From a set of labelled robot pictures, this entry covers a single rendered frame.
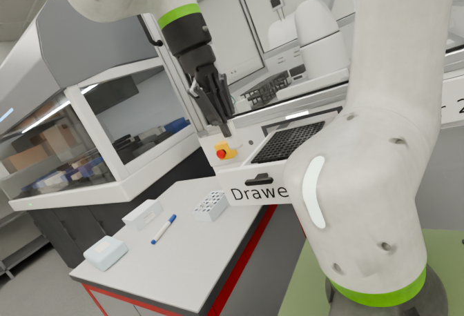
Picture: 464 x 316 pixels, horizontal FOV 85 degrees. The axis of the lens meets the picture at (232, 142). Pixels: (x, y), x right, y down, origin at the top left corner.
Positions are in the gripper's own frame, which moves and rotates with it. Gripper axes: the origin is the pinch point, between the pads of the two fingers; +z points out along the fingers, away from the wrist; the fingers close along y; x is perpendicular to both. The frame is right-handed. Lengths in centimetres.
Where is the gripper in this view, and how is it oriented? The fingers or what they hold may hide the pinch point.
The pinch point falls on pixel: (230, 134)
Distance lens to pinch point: 58.9
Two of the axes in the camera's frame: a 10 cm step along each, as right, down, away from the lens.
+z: 3.9, 8.8, 2.6
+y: -4.7, 4.3, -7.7
